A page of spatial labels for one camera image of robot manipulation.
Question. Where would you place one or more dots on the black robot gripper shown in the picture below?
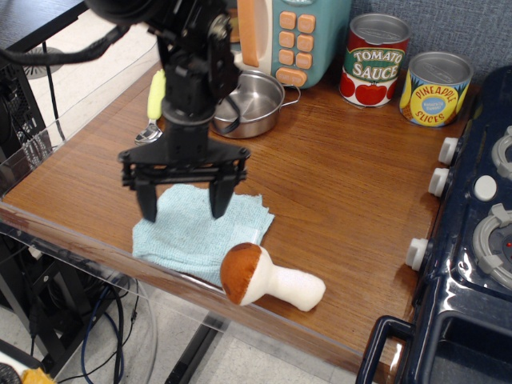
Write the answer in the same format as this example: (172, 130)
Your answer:
(184, 154)

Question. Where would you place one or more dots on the light blue rag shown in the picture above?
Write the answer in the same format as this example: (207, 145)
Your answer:
(187, 239)

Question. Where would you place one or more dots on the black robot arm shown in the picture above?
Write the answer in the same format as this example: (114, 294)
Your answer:
(194, 47)

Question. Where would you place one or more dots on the plush brown white mushroom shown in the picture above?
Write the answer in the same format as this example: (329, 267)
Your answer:
(248, 273)

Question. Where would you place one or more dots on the small stainless steel pot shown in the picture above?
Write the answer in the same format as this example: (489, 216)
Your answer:
(253, 108)

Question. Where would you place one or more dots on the toy teal cream microwave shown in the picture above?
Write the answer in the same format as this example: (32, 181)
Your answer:
(293, 41)

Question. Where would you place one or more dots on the tomato sauce can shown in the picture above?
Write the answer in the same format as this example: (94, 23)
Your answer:
(375, 51)

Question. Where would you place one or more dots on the pineapple slices can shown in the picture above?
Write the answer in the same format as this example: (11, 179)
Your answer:
(435, 88)

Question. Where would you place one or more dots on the dark blue toy stove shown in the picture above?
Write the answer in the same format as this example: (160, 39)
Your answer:
(461, 328)

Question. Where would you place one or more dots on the spoon with green handle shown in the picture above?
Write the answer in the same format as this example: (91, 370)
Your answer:
(152, 132)

